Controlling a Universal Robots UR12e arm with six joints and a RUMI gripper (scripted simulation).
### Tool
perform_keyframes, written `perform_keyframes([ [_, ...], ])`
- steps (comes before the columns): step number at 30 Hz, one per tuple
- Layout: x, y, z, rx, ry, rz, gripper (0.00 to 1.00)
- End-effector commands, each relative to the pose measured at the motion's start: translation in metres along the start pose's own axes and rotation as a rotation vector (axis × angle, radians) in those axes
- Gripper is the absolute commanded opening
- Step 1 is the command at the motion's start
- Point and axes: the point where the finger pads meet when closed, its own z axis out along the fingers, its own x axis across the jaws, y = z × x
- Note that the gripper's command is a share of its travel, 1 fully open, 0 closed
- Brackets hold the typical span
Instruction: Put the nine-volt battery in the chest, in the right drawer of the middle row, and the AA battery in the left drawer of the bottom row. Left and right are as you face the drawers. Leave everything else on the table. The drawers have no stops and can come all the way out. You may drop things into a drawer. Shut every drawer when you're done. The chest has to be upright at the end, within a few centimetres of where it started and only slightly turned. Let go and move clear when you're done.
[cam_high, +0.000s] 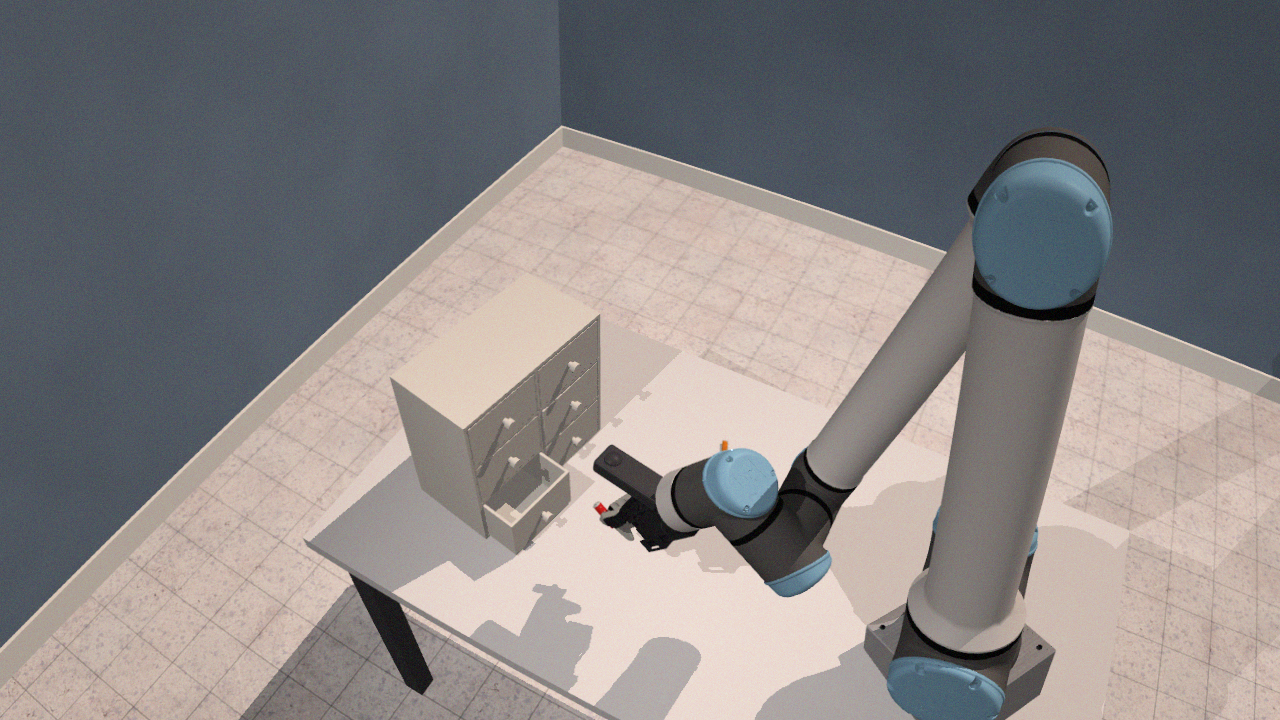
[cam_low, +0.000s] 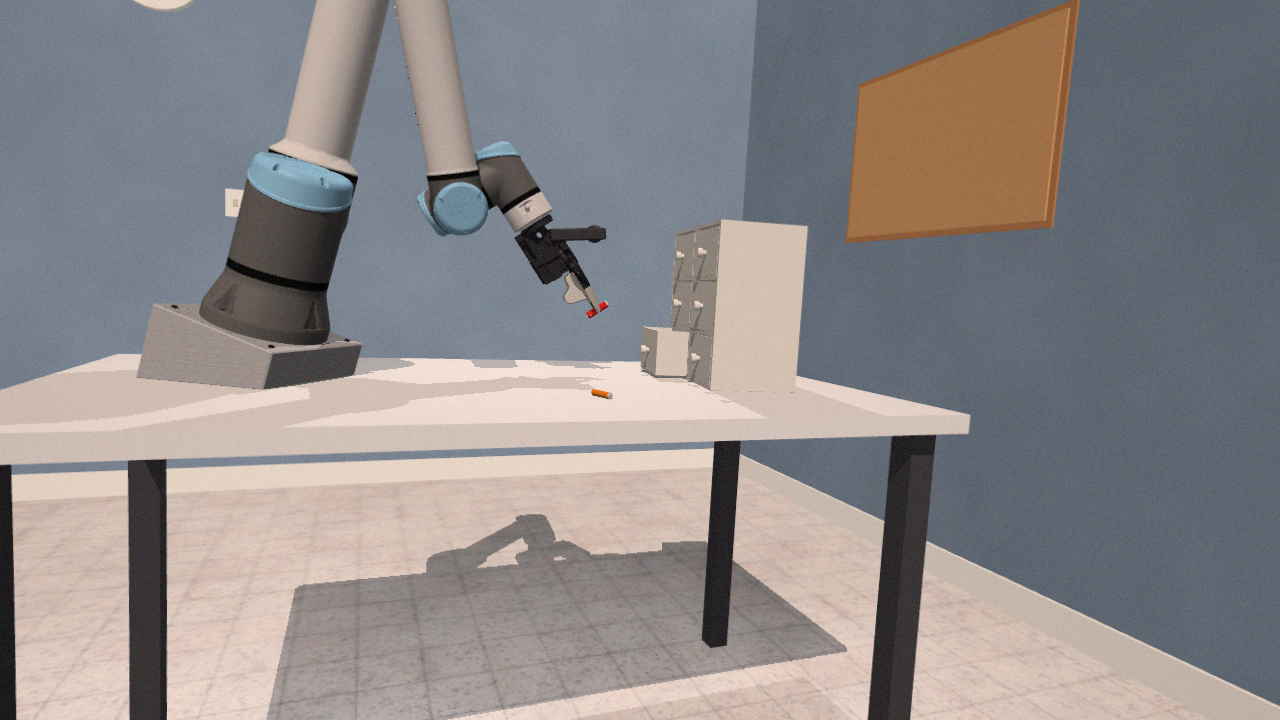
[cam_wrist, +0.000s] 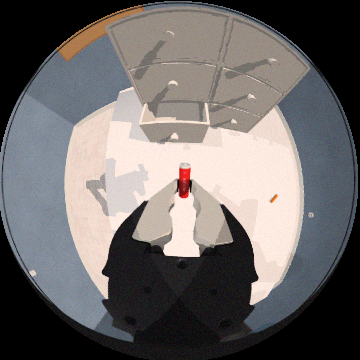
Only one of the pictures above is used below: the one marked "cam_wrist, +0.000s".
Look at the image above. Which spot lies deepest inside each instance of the beige chest of drawers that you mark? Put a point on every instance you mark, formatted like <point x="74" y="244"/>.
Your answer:
<point x="229" y="20"/>

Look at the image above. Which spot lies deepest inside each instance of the red aa battery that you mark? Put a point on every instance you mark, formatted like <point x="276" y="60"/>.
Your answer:
<point x="184" y="179"/>

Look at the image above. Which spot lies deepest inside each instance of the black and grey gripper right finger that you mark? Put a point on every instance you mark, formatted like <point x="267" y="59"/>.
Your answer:
<point x="216" y="227"/>

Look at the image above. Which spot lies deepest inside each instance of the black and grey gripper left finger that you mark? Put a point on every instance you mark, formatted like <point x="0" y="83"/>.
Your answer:
<point x="149" y="224"/>

